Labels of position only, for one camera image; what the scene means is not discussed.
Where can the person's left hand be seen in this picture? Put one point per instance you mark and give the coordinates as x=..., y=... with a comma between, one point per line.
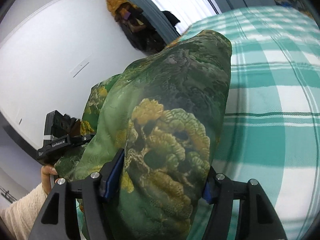
x=46, y=172

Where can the teal white plaid bedsheet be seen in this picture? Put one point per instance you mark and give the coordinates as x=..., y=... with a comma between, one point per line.
x=263, y=182

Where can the cream fleece left sleeve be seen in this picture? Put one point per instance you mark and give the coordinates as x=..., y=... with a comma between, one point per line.
x=20, y=216

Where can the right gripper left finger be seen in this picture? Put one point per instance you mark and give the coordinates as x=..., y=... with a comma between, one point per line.
x=58, y=219

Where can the dark garment at window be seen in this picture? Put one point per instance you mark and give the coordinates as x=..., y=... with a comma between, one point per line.
x=171, y=18

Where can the blue-grey curtain left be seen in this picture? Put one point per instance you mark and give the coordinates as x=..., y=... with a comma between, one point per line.
x=157, y=19

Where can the green landscape print jacket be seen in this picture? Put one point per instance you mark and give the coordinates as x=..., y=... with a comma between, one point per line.
x=166, y=112

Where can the white wall switch plate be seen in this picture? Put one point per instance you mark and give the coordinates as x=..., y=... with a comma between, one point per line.
x=76, y=70

